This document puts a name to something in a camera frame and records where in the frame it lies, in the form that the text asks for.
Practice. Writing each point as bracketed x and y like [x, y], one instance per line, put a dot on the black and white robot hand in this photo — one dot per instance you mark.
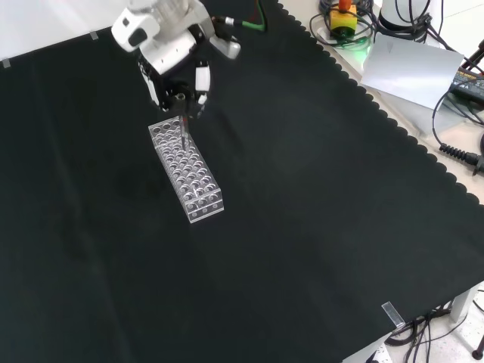
[172, 53]

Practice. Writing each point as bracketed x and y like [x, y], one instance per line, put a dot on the clear glass test tube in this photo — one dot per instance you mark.
[184, 132]

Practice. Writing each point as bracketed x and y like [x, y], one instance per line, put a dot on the clear plastic test tube rack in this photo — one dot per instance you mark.
[189, 177]

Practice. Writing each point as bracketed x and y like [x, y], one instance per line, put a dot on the grey tape piece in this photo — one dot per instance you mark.
[6, 63]
[94, 36]

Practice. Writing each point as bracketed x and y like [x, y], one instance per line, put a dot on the yellow stop button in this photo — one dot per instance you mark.
[343, 19]

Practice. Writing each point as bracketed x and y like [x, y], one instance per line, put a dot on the black bench cloth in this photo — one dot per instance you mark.
[264, 227]

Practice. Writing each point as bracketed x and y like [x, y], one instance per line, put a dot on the black power supply box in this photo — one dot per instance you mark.
[469, 85]

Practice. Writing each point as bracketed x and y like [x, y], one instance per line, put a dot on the black tripod leg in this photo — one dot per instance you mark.
[474, 56]

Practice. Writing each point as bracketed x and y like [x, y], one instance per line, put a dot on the clear tape strip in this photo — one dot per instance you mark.
[392, 314]

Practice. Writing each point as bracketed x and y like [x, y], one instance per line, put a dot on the white table leg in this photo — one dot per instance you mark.
[463, 304]

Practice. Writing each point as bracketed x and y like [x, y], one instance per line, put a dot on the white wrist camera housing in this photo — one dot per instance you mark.
[126, 26]

